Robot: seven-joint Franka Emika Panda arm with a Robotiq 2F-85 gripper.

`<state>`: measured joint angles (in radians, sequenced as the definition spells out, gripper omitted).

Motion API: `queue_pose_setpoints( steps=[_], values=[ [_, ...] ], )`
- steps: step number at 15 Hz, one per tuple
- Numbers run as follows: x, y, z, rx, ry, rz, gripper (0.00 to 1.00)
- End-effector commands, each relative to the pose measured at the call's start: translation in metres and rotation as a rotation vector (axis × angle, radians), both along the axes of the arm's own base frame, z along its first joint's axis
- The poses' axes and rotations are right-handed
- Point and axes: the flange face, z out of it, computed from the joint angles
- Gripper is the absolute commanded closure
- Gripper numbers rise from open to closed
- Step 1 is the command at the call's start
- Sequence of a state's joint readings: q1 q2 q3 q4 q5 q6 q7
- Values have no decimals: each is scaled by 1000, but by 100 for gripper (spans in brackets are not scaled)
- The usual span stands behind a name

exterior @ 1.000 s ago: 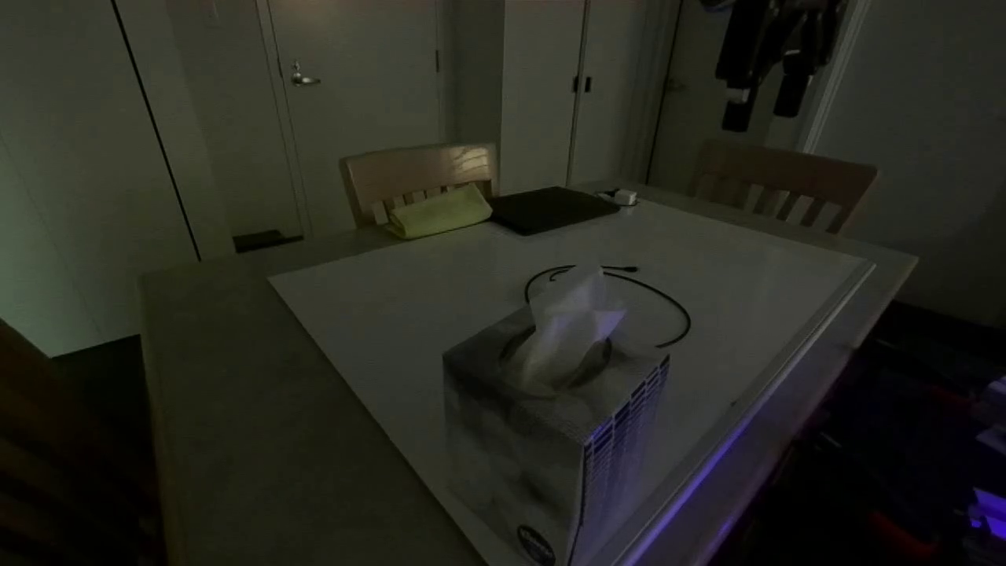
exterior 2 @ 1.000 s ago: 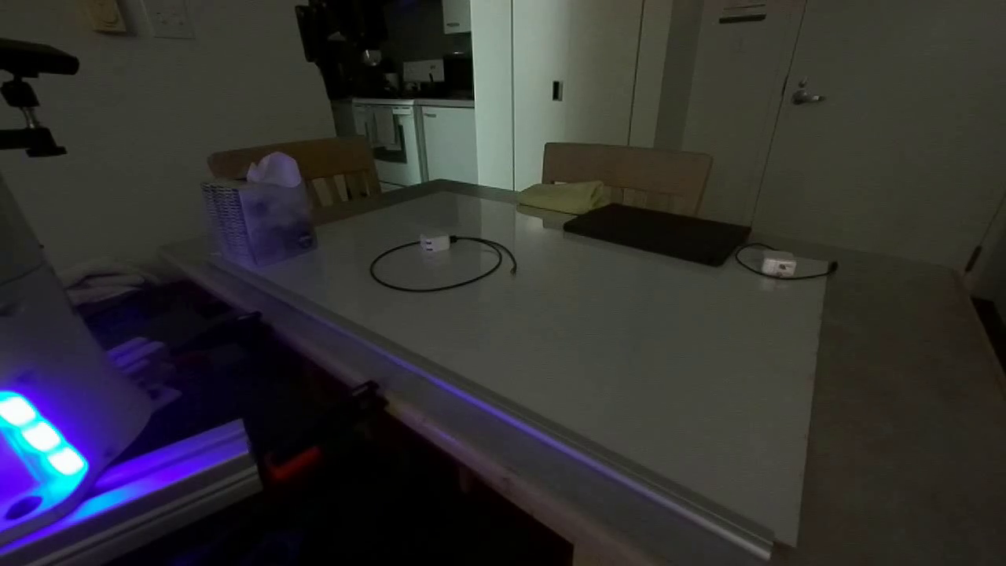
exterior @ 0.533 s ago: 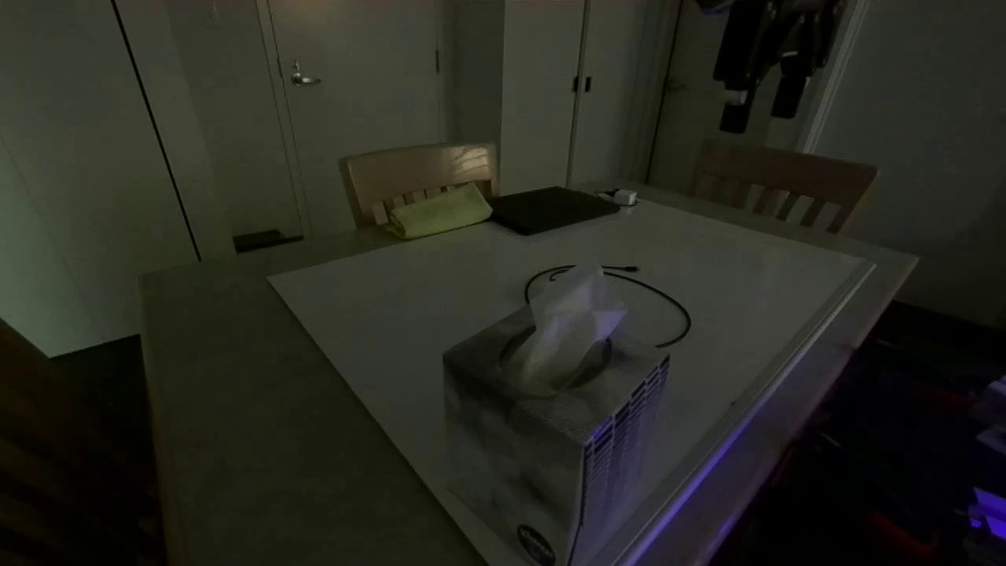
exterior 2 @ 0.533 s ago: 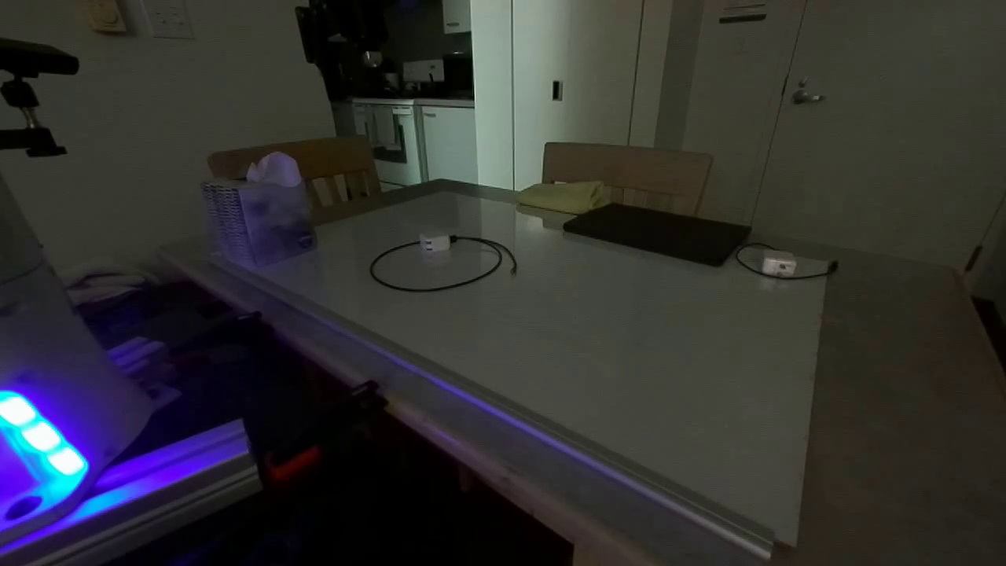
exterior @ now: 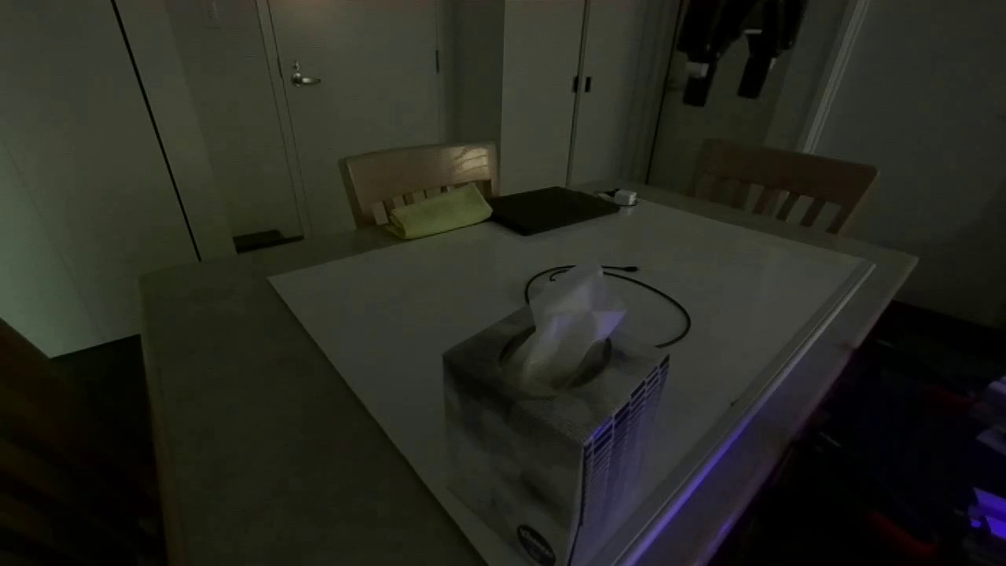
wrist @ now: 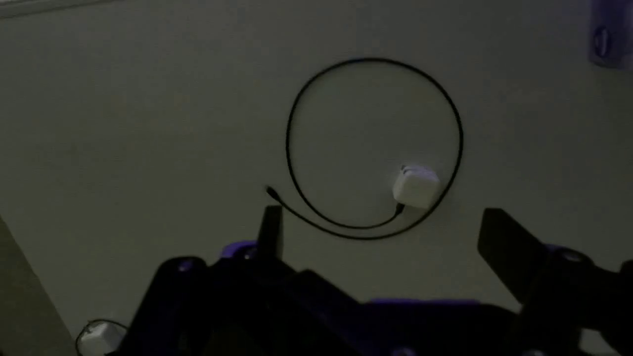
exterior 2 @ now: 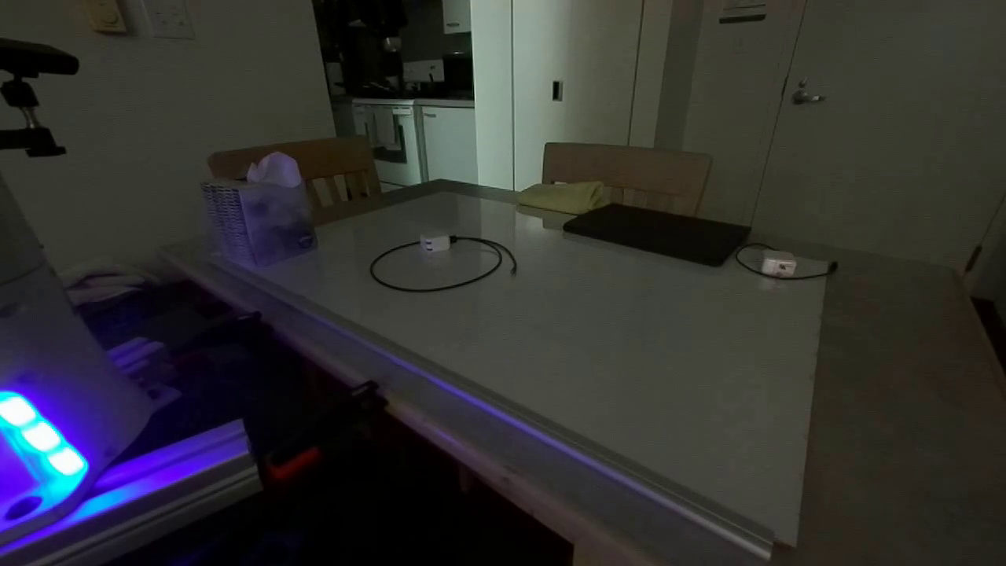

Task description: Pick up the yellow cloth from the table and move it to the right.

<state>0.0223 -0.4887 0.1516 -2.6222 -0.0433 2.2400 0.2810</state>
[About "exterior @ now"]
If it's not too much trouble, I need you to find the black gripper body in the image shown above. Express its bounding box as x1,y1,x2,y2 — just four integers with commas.
672,0,810,67

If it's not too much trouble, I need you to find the yellow cloth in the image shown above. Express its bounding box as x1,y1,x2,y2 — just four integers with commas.
382,188,496,242

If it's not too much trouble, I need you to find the wooden chair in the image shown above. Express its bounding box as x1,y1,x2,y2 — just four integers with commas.
337,137,503,234
688,134,879,238

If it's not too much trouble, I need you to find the white closet door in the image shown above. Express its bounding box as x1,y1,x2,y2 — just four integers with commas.
499,0,655,192

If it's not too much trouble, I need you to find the black flat mat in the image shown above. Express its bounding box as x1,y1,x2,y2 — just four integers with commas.
484,183,621,238

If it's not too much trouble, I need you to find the white tissue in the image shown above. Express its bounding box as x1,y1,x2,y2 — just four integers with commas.
510,267,629,392

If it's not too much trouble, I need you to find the grey room door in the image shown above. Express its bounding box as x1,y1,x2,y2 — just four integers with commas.
254,0,454,242

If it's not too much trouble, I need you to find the white board table cover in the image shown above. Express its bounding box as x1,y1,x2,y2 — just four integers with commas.
265,192,879,566

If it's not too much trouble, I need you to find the black low door bar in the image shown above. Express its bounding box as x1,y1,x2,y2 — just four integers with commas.
230,227,308,256

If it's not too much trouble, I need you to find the black cable loop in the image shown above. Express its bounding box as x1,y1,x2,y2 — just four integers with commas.
522,261,694,353

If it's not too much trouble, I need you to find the metal door lever handle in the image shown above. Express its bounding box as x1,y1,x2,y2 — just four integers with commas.
284,59,324,91

